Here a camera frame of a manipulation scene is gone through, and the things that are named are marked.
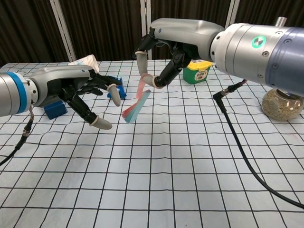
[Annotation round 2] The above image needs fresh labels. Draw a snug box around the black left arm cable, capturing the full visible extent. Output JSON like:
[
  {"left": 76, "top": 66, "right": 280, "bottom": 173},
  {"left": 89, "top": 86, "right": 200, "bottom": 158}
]
[{"left": 0, "top": 106, "right": 35, "bottom": 167}]

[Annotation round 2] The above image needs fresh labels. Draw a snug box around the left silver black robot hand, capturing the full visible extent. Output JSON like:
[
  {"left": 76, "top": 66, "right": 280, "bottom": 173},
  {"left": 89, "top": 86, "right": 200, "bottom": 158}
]
[{"left": 30, "top": 66, "right": 123, "bottom": 131}]

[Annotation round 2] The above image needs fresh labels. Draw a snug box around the dark blue rectangular box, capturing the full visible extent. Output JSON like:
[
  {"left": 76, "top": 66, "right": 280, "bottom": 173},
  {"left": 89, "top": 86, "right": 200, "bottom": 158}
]
[{"left": 43, "top": 99, "right": 68, "bottom": 120}]

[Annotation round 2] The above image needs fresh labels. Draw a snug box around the grey metal frame post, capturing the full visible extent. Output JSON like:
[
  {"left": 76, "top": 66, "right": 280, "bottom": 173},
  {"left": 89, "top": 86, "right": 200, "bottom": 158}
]
[
  {"left": 140, "top": 0, "right": 153, "bottom": 60},
  {"left": 49, "top": 0, "right": 77, "bottom": 63},
  {"left": 224, "top": 0, "right": 241, "bottom": 28}
]

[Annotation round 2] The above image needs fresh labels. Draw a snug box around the blue cookie snack packet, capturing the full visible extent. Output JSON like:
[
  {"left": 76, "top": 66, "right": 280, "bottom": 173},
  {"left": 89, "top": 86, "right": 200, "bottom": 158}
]
[{"left": 106, "top": 76, "right": 127, "bottom": 99}]

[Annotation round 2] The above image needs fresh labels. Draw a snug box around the light blue checkered tablecloth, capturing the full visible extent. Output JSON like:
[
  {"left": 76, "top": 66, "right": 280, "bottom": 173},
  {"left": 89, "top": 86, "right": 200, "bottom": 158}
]
[{"left": 0, "top": 58, "right": 304, "bottom": 228}]

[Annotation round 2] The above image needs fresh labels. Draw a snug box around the single pink sticky note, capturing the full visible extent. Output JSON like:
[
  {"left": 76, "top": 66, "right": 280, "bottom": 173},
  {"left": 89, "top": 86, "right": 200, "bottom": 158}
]
[{"left": 136, "top": 74, "right": 148, "bottom": 100}]

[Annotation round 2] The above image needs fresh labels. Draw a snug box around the pink and blue sticky pad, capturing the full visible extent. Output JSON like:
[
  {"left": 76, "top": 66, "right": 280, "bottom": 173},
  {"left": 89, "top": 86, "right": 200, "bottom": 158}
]
[{"left": 121, "top": 89, "right": 152, "bottom": 124}]

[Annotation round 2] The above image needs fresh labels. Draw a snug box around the black pleated curtain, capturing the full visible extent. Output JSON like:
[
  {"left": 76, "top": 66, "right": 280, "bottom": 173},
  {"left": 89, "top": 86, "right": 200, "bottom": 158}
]
[{"left": 0, "top": 0, "right": 304, "bottom": 68}]

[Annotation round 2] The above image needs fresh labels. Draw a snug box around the green tub with yellow lid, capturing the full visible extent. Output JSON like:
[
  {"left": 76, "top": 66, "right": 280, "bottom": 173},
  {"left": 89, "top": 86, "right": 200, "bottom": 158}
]
[{"left": 182, "top": 59, "right": 213, "bottom": 85}]

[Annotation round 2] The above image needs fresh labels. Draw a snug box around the white flowered paper cup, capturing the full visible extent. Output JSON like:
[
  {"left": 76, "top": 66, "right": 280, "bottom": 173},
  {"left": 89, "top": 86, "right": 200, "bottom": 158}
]
[{"left": 67, "top": 54, "right": 100, "bottom": 73}]

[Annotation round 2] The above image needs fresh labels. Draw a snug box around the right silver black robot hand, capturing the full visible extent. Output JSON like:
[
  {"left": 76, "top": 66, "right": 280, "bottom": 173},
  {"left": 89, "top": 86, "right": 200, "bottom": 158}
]
[{"left": 134, "top": 18, "right": 225, "bottom": 89}]

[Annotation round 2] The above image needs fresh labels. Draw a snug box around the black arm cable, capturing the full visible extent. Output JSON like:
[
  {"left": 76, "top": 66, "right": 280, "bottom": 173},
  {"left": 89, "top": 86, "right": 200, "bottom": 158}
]
[
  {"left": 212, "top": 80, "right": 304, "bottom": 210},
  {"left": 0, "top": 106, "right": 35, "bottom": 167}
]

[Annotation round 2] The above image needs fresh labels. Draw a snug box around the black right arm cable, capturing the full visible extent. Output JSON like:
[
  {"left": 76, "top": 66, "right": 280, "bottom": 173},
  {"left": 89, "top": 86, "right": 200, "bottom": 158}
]
[{"left": 212, "top": 80, "right": 304, "bottom": 210}]

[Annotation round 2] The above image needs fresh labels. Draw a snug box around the glass jar of grains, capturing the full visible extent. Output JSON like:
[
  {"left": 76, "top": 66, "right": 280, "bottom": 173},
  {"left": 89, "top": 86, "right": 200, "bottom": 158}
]
[{"left": 261, "top": 88, "right": 304, "bottom": 120}]

